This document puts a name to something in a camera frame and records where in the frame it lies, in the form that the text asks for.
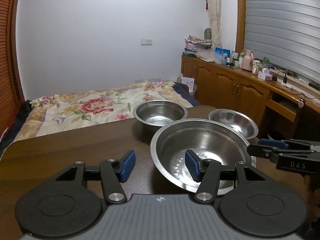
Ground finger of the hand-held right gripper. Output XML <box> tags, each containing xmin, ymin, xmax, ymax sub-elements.
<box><xmin>258</xmin><ymin>138</ymin><xmax>320</xmax><ymax>153</ymax></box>
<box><xmin>247</xmin><ymin>144</ymin><xmax>316</xmax><ymax>163</ymax></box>

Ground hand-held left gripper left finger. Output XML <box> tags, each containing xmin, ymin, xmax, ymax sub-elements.
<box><xmin>50</xmin><ymin>150</ymin><xmax>137</xmax><ymax>204</ymax></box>

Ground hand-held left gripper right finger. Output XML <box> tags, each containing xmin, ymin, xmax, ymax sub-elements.
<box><xmin>185</xmin><ymin>149</ymin><xmax>271</xmax><ymax>203</ymax></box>

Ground large steel bowl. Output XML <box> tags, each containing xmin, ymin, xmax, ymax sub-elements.
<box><xmin>150</xmin><ymin>119</ymin><xmax>257</xmax><ymax>193</ymax></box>

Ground small steel bowl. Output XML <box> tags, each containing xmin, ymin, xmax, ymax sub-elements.
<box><xmin>208</xmin><ymin>108</ymin><xmax>259</xmax><ymax>141</ymax></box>

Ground medium steel bowl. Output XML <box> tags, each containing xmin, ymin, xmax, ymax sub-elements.
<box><xmin>133</xmin><ymin>100</ymin><xmax>188</xmax><ymax>135</ymax></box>

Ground person's right hand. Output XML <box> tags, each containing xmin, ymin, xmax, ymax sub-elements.
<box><xmin>304</xmin><ymin>174</ymin><xmax>320</xmax><ymax>231</ymax></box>

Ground pink tissue box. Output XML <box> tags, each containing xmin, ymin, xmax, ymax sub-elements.
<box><xmin>258</xmin><ymin>68</ymin><xmax>273</xmax><ymax>81</ymax></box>

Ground dark navy blanket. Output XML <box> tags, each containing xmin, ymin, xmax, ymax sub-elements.
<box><xmin>172</xmin><ymin>81</ymin><xmax>201</xmax><ymax>107</ymax></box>

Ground floral bed blanket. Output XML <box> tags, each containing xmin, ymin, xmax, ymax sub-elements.
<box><xmin>14</xmin><ymin>81</ymin><xmax>190</xmax><ymax>142</ymax></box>

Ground wooden cabinet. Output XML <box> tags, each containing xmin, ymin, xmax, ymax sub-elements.
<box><xmin>180</xmin><ymin>54</ymin><xmax>320</xmax><ymax>141</ymax></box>

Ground white paper bag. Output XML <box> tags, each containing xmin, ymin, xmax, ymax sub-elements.
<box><xmin>177</xmin><ymin>76</ymin><xmax>195</xmax><ymax>93</ymax></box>

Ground pink thermos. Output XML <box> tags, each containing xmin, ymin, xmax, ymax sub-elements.
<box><xmin>242</xmin><ymin>50</ymin><xmax>255</xmax><ymax>71</ymax></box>

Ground blue box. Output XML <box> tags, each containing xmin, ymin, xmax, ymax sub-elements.
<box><xmin>215</xmin><ymin>47</ymin><xmax>231</xmax><ymax>57</ymax></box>

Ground clear plastic bag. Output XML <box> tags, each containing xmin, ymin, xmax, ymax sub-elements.
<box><xmin>196</xmin><ymin>51</ymin><xmax>221</xmax><ymax>63</ymax></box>

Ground grey window blind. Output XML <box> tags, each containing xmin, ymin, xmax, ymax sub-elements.
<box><xmin>243</xmin><ymin>0</ymin><xmax>320</xmax><ymax>83</ymax></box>

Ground black and red clothes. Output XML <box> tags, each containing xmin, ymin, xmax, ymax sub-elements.
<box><xmin>0</xmin><ymin>99</ymin><xmax>32</xmax><ymax>153</ymax></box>

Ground cream curtain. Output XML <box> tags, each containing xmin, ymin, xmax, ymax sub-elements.
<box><xmin>204</xmin><ymin>0</ymin><xmax>223</xmax><ymax>50</ymax></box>

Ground wooden louvered wardrobe door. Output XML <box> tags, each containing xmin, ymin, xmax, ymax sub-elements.
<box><xmin>0</xmin><ymin>0</ymin><xmax>26</xmax><ymax>136</ymax></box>

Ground black charger with cables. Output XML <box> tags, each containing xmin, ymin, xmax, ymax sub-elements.
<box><xmin>273</xmin><ymin>70</ymin><xmax>301</xmax><ymax>85</ymax></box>

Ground wooden window frame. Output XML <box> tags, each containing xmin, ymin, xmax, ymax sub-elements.
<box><xmin>234</xmin><ymin>0</ymin><xmax>247</xmax><ymax>53</ymax></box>

